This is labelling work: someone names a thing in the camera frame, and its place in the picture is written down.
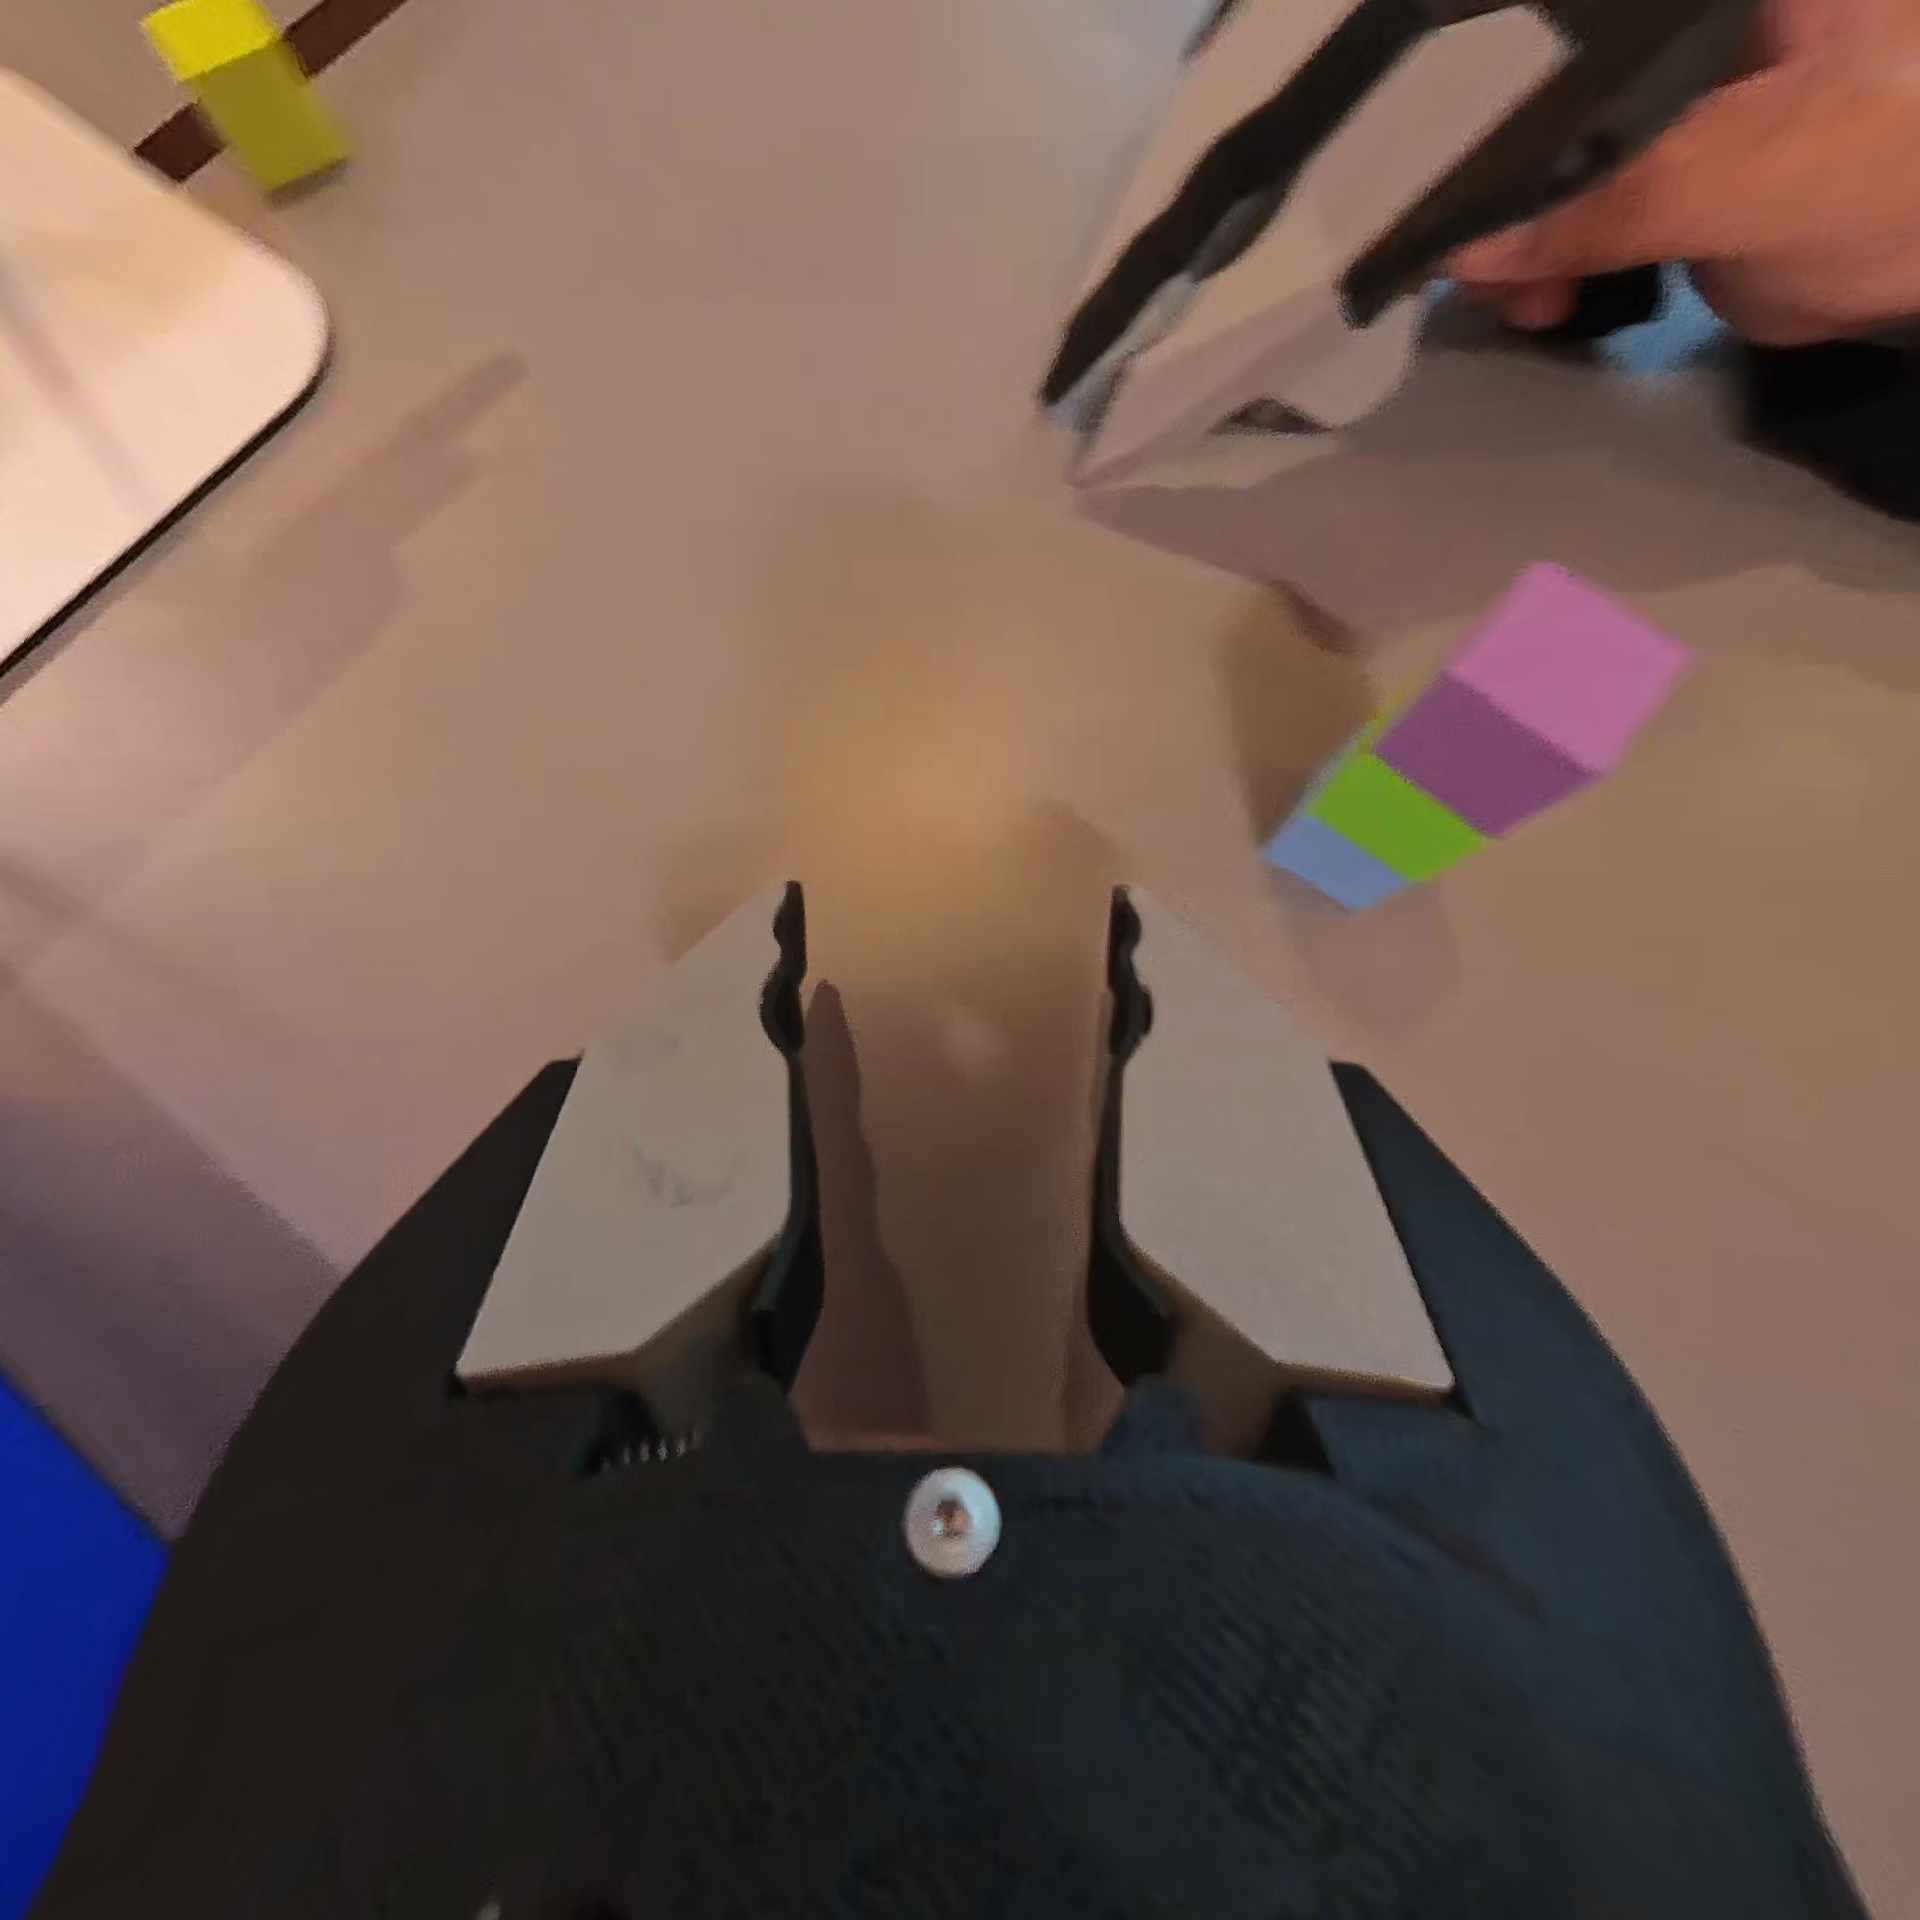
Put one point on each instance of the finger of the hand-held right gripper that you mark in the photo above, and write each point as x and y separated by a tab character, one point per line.
1306	315
1260	179

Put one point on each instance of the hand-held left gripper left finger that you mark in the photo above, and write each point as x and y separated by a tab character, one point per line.
646	1199

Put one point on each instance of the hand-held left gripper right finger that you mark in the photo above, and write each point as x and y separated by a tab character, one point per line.
1276	1215

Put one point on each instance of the blue foam cube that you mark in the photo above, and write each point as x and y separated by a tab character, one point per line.
1336	870

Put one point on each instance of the green foam cube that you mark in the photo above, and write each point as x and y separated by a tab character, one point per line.
1396	818

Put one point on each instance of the purple foam cube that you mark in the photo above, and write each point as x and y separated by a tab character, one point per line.
1546	690

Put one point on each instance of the yellow foam cube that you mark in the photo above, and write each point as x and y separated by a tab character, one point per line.
256	90

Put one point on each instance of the person's right hand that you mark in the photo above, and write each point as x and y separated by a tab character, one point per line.
1801	179

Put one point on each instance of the blue plastic bin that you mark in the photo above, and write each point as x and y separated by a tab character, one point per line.
61	1650

